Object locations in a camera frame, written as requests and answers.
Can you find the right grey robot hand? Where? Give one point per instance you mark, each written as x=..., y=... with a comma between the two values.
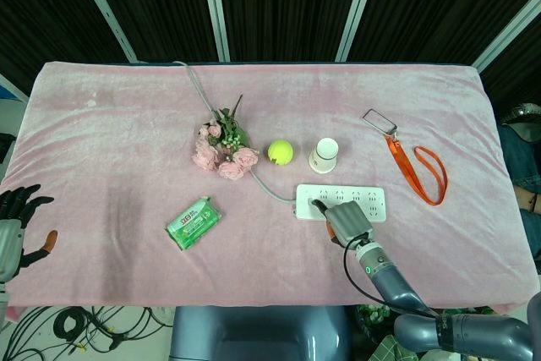
x=348, y=221

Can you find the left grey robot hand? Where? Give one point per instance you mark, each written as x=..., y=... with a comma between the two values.
x=9, y=236

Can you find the white power strip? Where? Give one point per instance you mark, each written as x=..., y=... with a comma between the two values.
x=372, y=192

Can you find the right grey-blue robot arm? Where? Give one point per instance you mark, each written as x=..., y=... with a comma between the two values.
x=395, y=282

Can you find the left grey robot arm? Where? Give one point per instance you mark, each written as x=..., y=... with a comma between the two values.
x=3, y=302

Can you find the white paper cup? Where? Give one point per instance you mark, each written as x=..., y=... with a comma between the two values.
x=324, y=157

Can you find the yellow-green tennis ball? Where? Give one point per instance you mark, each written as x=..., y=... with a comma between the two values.
x=280, y=152

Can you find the clear badge holder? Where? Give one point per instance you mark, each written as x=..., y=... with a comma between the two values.
x=391, y=127

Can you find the green patterned bags pile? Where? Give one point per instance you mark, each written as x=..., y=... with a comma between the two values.
x=380, y=350

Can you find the pink artificial flower bouquet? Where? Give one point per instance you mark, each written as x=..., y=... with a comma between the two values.
x=228, y=158

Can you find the pink plush table cloth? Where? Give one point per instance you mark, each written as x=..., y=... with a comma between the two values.
x=127, y=158

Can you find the grey-blue robot torso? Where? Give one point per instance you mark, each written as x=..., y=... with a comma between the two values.
x=262, y=335

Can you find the green wet wipes pack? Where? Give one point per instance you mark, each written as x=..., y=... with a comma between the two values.
x=193, y=223

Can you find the white partition post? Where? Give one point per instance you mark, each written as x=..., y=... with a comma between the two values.
x=507, y=31
x=359, y=6
x=105, y=10
x=215, y=6

